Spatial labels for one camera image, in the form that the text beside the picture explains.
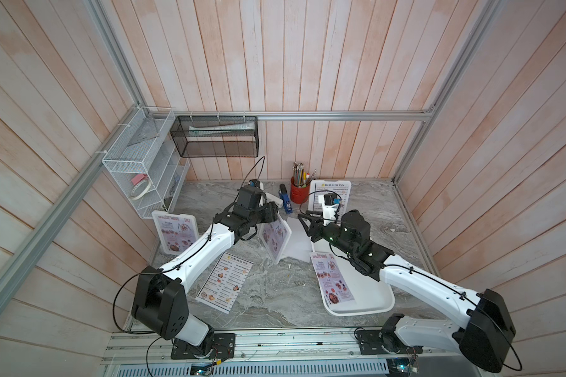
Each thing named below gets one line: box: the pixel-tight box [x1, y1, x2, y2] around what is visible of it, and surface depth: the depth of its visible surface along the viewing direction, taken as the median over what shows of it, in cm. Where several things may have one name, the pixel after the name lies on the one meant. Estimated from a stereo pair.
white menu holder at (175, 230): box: [151, 210, 199, 256], surface depth 85 cm
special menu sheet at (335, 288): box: [308, 251, 357, 306], surface depth 85 cm
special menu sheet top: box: [158, 215, 199, 253], surface depth 86 cm
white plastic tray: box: [310, 238, 396, 316], surface depth 84 cm
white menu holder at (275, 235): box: [258, 211, 292, 265], surface depth 84 cm
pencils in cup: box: [292, 161, 317, 189], surface depth 106 cm
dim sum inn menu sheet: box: [194, 252, 254, 315], surface depth 88 cm
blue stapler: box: [278, 183, 294, 214], surface depth 112 cm
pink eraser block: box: [132, 173, 148, 186], surface depth 83 cm
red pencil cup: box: [290, 175, 311, 205], surface depth 110 cm
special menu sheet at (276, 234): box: [262, 221, 290, 260], surface depth 85 cm
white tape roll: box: [128, 179, 152, 201], surface depth 81 cm
